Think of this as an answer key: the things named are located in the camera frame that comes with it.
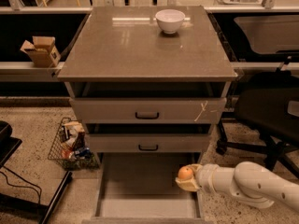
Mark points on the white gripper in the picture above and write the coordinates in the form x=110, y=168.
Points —
x=206, y=176

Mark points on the orange fruit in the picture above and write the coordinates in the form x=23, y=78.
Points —
x=185, y=173

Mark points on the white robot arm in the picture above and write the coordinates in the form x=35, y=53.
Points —
x=249, y=183

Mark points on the grey bottom drawer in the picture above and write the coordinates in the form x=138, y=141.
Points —
x=140, y=188

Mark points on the grey drawer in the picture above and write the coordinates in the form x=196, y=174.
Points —
x=148, y=137
x=140, y=188
x=148, y=110

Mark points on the grey middle drawer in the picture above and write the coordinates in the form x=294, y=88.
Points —
x=148, y=137

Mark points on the grey drawer cabinet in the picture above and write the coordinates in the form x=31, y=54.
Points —
x=121, y=52

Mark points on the grey top drawer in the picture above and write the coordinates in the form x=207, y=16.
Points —
x=148, y=110

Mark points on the black office chair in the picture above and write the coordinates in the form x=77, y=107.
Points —
x=265, y=105

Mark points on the white ceramic bowl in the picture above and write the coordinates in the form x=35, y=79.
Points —
x=169, y=20

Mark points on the black table stand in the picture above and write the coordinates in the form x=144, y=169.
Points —
x=38, y=211

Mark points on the open cardboard box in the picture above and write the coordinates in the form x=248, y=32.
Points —
x=42, y=51

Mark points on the wire basket with items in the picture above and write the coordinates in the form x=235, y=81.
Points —
x=68, y=148

